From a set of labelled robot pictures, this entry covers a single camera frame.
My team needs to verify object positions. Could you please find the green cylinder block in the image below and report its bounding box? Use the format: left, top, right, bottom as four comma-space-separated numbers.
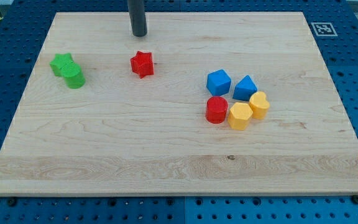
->
60, 62, 85, 89

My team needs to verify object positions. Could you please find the yellow heart block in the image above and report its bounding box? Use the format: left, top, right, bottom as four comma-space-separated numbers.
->
249, 91, 270, 120

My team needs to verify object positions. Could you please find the blue cube block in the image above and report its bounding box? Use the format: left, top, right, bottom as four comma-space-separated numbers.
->
206, 69, 231, 96

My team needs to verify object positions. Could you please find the grey cylindrical robot arm rod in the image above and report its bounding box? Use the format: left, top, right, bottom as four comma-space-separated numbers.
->
127, 0, 147, 37

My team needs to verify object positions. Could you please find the yellow hexagon block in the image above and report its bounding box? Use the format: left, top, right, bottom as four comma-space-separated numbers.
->
227, 102, 253, 131

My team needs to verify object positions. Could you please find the red star block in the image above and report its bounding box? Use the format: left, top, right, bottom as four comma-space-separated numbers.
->
130, 51, 154, 78

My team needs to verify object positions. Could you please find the light wooden board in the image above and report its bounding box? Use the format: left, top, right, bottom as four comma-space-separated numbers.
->
0, 12, 358, 197

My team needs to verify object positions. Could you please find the blue triangular prism block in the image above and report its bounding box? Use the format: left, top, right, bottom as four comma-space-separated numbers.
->
232, 75, 258, 101

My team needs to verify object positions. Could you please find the red cylinder block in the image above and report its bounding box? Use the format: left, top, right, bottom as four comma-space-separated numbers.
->
205, 96, 228, 124

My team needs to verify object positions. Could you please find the white fiducial marker tag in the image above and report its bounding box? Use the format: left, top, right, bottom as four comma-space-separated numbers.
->
311, 22, 337, 37

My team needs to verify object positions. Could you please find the green star block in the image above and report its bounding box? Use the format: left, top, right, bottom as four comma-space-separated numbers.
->
49, 53, 73, 77

